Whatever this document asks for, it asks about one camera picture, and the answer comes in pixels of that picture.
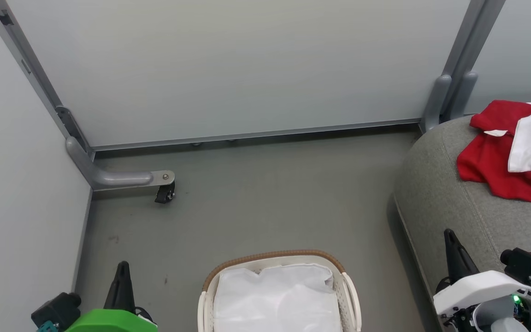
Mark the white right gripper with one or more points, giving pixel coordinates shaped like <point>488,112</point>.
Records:
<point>477,288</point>

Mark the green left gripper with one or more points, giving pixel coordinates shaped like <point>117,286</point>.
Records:
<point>113,322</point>

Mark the red and white garment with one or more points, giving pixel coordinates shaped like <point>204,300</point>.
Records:
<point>491,166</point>

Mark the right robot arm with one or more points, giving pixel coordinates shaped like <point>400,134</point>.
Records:
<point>505,318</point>

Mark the grey fabric sofa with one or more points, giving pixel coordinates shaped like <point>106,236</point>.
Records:
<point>436,193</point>

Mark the black caster wheel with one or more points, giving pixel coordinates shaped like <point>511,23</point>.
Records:
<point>165,193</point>

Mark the white laundry basket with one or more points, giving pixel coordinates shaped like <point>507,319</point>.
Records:
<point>351,295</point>

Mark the grey tube foot with plate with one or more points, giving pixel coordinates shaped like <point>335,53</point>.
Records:
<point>118,177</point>

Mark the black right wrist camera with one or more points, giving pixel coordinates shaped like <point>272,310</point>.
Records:
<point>526,265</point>

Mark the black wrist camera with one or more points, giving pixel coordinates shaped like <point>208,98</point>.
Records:
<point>58,308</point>
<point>526,265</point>

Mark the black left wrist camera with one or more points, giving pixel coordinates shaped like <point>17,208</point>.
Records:
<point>58,308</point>

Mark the grey partition post with double foot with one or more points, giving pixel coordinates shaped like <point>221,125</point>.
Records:
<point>461,69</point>

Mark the grey partition base rail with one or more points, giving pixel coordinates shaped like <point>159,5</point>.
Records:
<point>247,137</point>

